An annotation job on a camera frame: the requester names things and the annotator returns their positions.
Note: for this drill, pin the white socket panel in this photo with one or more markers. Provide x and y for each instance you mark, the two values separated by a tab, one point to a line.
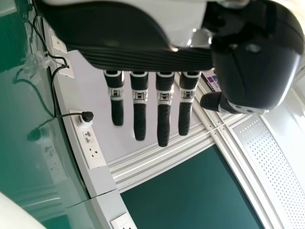
58	44
68	71

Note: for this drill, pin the aluminium frame rail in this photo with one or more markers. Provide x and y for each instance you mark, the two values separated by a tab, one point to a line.
155	164
238	171

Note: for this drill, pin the clear plastic wrapper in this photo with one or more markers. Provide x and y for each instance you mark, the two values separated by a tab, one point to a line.
38	60

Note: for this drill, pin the white plate brown leaf pattern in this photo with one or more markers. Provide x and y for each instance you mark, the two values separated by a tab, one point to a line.
14	214

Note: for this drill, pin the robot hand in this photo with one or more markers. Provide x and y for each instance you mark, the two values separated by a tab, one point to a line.
124	28

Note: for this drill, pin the purple label sticker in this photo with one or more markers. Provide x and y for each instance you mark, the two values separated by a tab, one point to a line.
209	82

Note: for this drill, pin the white and orange plug adapter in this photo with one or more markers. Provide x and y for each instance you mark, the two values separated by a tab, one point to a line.
84	123

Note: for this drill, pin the white table edge duct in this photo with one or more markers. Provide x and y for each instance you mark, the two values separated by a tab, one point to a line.
104	210
100	181

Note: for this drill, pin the white socket strip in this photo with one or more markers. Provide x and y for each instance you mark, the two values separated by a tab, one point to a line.
95	155
124	223

